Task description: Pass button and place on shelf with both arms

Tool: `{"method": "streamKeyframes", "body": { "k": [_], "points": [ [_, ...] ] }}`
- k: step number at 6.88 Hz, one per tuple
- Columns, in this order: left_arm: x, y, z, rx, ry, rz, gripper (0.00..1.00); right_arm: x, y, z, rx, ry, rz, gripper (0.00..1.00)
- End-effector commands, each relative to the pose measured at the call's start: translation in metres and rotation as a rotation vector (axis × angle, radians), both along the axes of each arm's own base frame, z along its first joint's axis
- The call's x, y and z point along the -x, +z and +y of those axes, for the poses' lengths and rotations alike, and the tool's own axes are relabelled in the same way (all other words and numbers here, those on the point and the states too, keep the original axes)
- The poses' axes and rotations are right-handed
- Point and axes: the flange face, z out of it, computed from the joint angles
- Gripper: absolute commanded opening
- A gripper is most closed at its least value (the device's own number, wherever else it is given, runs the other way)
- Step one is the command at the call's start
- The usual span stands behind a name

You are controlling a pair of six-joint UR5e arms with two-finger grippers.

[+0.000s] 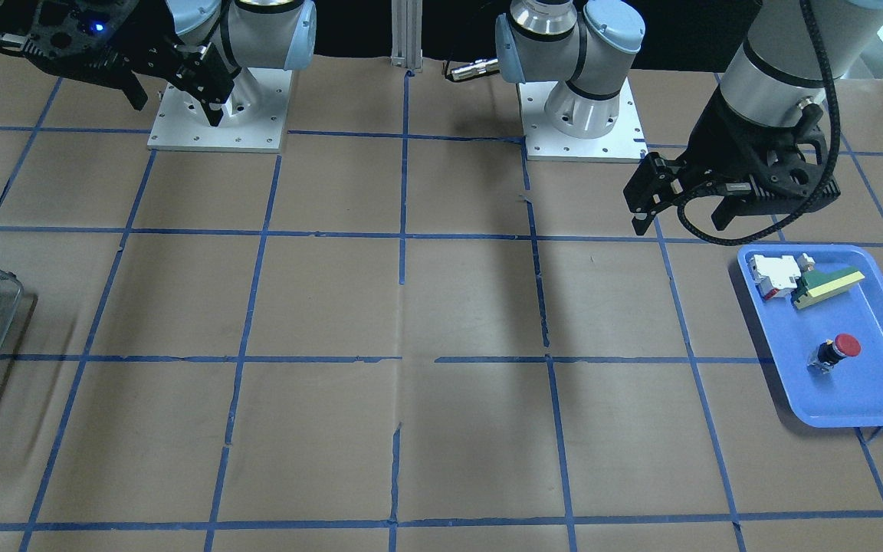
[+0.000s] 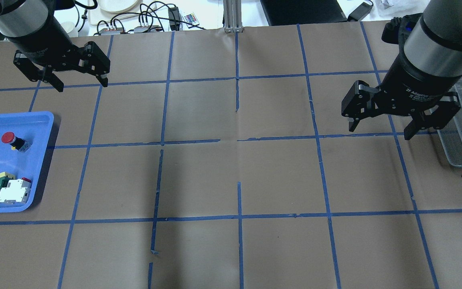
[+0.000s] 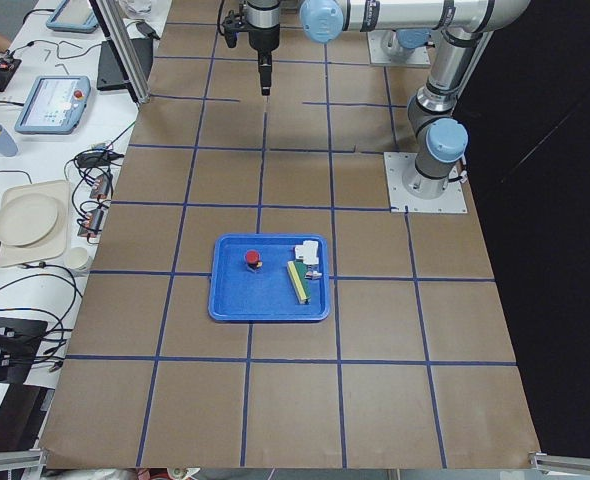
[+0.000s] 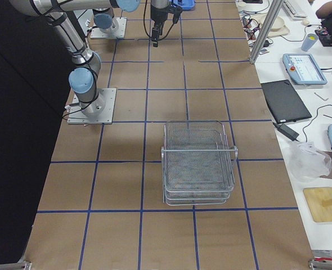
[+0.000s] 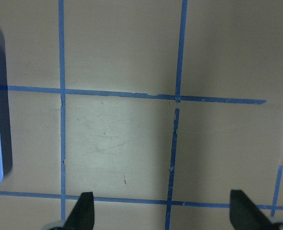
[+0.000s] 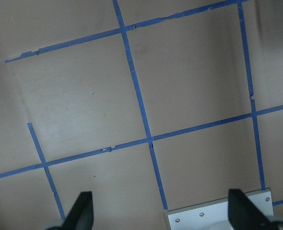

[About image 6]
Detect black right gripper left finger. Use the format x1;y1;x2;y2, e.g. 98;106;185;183
61;191;94;230

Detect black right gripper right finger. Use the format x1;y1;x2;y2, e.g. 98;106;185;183
228;189;276;230

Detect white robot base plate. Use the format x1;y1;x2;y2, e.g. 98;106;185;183
166;189;273;230

